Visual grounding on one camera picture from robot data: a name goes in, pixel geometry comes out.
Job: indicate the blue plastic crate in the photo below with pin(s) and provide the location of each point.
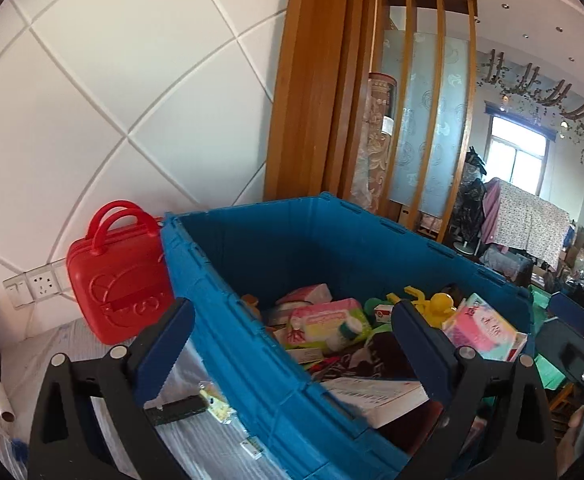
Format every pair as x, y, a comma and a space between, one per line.
216, 257

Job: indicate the yellow snack packet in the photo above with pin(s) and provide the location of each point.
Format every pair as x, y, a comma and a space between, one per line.
216, 403

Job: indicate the colourful tissue packet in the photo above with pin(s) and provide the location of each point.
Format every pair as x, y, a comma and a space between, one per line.
477, 325

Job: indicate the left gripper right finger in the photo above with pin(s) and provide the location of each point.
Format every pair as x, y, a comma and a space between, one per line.
495, 421

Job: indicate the red toy suitcase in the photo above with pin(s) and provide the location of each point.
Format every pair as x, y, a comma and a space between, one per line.
118, 272

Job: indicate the yellow duck snowball clamp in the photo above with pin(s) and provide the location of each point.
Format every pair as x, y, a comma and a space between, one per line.
435, 310

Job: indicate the blue feather duster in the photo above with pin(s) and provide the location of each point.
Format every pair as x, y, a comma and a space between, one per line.
19, 450

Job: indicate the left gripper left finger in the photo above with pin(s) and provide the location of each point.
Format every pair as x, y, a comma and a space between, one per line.
66, 441

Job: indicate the rolled patterned carpet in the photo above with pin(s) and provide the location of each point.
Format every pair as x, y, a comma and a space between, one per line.
375, 141

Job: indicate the white paper roll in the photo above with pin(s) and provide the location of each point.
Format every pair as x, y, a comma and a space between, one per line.
6, 410

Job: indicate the pink green wipes pack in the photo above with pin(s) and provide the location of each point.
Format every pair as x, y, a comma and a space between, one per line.
331, 327

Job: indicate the wall socket panel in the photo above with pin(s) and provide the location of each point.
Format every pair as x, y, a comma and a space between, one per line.
37, 285

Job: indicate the green white medicine box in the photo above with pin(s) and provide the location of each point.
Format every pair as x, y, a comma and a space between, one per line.
252, 446

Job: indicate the wooden slat partition screen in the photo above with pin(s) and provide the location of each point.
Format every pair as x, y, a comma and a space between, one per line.
430, 48

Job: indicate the person's right hand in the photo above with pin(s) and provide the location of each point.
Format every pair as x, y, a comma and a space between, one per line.
571, 447

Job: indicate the floral cloth on rack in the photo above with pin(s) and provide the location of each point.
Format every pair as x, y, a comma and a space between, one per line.
516, 219

